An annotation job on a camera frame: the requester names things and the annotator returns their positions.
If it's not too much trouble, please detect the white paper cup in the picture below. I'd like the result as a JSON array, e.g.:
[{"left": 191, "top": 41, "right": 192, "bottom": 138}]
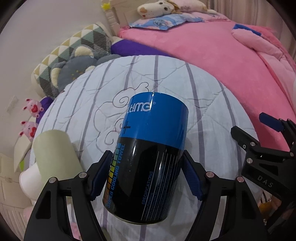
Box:
[{"left": 19, "top": 163, "right": 44, "bottom": 201}]

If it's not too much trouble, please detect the upper pink pig plush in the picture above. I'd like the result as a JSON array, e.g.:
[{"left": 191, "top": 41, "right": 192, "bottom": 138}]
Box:
[{"left": 23, "top": 98, "right": 44, "bottom": 118}]

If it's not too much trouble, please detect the yellow star ornament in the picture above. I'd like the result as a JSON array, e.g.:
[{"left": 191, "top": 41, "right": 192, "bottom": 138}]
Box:
[{"left": 101, "top": 2, "right": 111, "bottom": 11}]

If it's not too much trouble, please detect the purple cushion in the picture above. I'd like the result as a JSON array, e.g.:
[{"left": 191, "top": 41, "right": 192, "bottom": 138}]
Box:
[{"left": 111, "top": 39, "right": 170, "bottom": 57}]

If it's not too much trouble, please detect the blue cartoon pillow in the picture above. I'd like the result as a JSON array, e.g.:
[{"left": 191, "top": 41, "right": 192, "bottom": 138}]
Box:
[{"left": 129, "top": 14, "right": 203, "bottom": 31}]

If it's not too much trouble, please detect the lower pink pig plush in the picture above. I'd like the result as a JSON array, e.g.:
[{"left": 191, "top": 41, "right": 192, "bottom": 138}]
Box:
[{"left": 19, "top": 121, "right": 38, "bottom": 142}]

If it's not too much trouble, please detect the pink plush with blue patch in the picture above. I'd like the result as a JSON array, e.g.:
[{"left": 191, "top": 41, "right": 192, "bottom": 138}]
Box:
[{"left": 231, "top": 24, "right": 284, "bottom": 60}]

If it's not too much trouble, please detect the round white striped cushion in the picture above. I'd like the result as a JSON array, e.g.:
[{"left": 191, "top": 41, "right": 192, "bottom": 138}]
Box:
[{"left": 37, "top": 55, "right": 256, "bottom": 179}]

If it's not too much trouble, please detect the pink pig plush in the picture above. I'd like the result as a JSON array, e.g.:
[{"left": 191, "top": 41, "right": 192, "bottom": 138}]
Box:
[
  {"left": 23, "top": 98, "right": 44, "bottom": 118},
  {"left": 19, "top": 121, "right": 38, "bottom": 142}
]

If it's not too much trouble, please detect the pink bed blanket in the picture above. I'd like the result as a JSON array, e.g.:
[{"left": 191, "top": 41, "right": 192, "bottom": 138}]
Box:
[{"left": 118, "top": 12, "right": 295, "bottom": 150}]

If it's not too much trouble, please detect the grey bear plush cushion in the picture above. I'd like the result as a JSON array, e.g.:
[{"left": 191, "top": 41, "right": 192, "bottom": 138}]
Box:
[{"left": 50, "top": 45, "right": 121, "bottom": 93}]

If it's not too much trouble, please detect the cream wooden headboard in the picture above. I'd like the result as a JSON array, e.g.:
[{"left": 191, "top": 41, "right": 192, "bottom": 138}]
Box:
[{"left": 101, "top": 0, "right": 156, "bottom": 36}]

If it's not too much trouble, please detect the green felt cup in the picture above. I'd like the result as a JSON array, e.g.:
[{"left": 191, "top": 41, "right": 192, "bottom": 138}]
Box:
[{"left": 33, "top": 130, "right": 83, "bottom": 183}]

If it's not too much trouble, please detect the cream cow plush toy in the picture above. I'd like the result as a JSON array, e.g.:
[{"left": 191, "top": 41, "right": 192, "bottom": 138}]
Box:
[{"left": 137, "top": 1, "right": 181, "bottom": 19}]

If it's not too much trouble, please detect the triangle pattern pillow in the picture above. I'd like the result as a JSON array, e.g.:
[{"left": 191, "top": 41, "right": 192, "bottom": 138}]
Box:
[{"left": 31, "top": 22, "right": 113, "bottom": 98}]

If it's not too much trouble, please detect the blue black cooling towel can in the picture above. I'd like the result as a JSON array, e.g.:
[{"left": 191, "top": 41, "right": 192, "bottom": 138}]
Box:
[{"left": 103, "top": 92, "right": 189, "bottom": 225}]

